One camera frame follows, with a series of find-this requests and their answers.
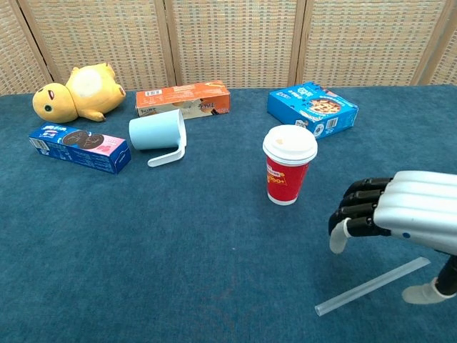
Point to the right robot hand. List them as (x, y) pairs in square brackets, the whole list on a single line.
[(414, 203)]

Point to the transparent plastic straw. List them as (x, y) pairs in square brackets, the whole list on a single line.
[(371, 286)]

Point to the red paper cup white lid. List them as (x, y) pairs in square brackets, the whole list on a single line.
[(285, 178)]

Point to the blue chocolate chip cookie box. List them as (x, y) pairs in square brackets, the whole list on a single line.
[(314, 107)]

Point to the blue table cloth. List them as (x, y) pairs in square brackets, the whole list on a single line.
[(178, 250)]

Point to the woven bamboo folding screen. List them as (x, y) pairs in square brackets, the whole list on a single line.
[(232, 39)]

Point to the orange snack box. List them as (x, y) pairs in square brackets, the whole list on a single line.
[(178, 98)]

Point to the light blue plastic mug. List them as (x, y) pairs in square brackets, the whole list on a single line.
[(157, 130)]

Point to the long blue sandwich cookie box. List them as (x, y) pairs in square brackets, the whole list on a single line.
[(78, 148)]

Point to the yellow plush toy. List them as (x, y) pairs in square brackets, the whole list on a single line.
[(89, 93)]

